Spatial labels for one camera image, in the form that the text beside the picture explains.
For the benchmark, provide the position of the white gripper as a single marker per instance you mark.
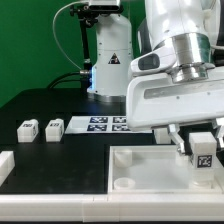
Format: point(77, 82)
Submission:
point(154, 101)

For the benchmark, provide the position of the white square table top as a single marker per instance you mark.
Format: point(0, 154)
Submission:
point(160, 169)

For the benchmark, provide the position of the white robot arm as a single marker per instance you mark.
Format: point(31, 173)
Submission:
point(175, 81)

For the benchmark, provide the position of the white U-shaped obstacle fence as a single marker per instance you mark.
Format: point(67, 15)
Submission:
point(112, 207)

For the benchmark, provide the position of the white sheet with AprilTags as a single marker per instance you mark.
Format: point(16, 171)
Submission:
point(97, 124)

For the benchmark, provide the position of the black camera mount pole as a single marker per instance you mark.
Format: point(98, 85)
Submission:
point(87, 19)

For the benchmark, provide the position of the grey camera on pole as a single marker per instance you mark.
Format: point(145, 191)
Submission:
point(104, 4)

